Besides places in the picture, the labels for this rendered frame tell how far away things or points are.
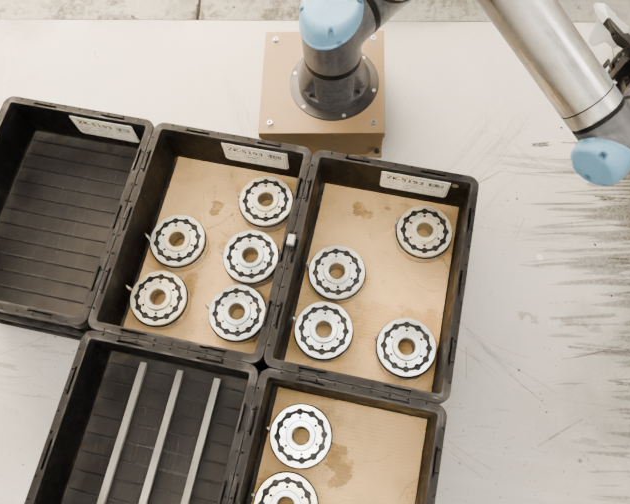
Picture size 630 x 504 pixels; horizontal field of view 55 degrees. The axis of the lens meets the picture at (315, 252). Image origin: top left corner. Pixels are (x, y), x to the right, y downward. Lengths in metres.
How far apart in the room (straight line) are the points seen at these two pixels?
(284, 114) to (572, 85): 0.64
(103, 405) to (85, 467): 0.10
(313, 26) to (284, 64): 0.25
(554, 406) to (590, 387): 0.08
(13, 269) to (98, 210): 0.19
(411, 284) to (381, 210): 0.16
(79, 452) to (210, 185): 0.53
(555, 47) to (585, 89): 0.07
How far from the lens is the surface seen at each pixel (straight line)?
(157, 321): 1.11
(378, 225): 1.16
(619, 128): 0.89
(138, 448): 1.12
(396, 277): 1.13
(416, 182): 1.12
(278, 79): 1.36
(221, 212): 1.19
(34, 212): 1.30
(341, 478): 1.07
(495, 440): 1.24
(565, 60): 0.85
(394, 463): 1.07
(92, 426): 1.15
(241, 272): 1.11
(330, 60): 1.20
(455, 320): 1.02
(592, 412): 1.30
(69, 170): 1.32
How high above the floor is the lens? 1.90
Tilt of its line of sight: 70 degrees down
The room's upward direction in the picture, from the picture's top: 5 degrees counter-clockwise
